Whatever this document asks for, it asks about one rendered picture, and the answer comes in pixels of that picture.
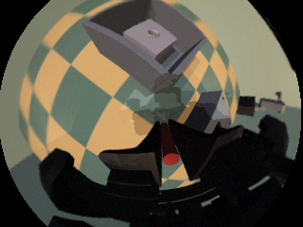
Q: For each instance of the red peg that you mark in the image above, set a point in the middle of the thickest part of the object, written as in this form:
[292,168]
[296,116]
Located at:
[170,152]

